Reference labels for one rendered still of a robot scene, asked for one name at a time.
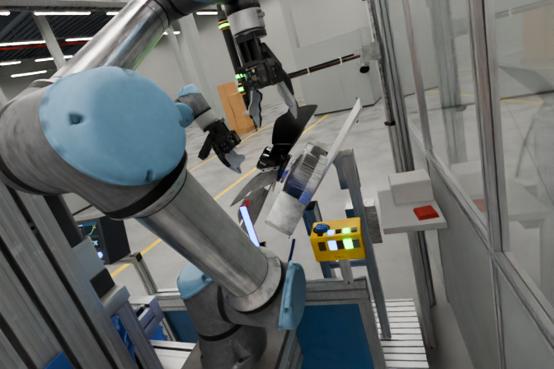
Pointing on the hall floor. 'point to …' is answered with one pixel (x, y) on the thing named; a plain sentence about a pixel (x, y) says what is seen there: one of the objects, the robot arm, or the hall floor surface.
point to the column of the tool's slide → (401, 151)
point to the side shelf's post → (421, 288)
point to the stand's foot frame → (402, 336)
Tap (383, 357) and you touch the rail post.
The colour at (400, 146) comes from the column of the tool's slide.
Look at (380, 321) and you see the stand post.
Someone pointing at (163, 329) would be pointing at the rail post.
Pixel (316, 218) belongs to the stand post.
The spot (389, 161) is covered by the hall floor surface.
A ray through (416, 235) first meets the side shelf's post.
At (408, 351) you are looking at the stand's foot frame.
